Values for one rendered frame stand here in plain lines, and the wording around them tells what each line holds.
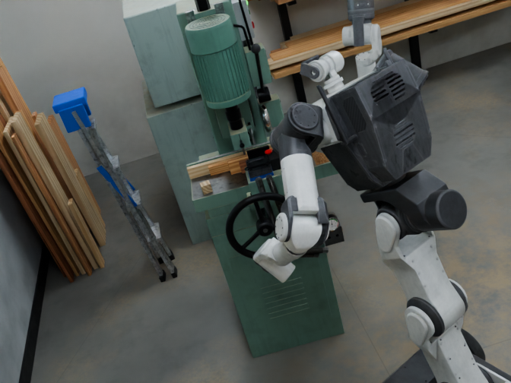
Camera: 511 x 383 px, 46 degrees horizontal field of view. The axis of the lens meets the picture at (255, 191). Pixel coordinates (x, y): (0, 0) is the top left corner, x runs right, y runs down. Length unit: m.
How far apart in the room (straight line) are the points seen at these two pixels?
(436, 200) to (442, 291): 0.39
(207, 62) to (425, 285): 1.07
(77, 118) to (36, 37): 1.74
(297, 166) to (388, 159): 0.25
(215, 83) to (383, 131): 0.80
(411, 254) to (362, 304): 1.13
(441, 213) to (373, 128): 0.30
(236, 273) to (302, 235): 1.01
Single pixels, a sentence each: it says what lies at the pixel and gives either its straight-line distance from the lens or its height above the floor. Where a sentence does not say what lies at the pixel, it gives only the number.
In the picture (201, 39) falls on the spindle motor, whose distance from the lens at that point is 2.20.
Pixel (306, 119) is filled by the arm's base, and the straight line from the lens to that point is 1.65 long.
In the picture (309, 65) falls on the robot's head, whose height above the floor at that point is 1.44.
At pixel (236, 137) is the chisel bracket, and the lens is 2.38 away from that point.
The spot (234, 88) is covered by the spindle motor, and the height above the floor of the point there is 1.26.
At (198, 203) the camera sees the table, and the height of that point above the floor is 0.88.
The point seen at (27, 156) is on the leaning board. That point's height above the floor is 0.84.
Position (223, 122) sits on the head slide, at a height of 1.07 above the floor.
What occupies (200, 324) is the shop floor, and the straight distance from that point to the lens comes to 3.17.
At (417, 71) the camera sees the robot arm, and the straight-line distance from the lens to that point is 1.95.
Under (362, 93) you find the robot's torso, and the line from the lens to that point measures 1.65.
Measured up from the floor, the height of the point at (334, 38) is 0.63.
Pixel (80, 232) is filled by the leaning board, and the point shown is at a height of 0.27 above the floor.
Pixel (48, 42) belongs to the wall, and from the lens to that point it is 4.74.
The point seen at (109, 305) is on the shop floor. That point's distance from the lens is 3.55.
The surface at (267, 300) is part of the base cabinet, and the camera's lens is 2.69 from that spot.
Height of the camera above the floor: 2.07
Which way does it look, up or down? 31 degrees down
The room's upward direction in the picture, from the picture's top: 16 degrees counter-clockwise
